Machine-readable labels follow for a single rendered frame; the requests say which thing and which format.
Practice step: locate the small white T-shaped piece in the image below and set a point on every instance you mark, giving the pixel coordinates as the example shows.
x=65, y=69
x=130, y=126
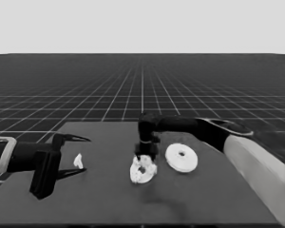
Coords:
x=78, y=161

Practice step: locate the large thick white disc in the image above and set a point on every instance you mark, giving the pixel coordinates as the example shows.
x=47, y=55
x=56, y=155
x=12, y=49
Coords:
x=180, y=164

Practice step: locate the white round carrier with pins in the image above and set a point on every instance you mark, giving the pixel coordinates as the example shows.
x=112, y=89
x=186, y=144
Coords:
x=148, y=178

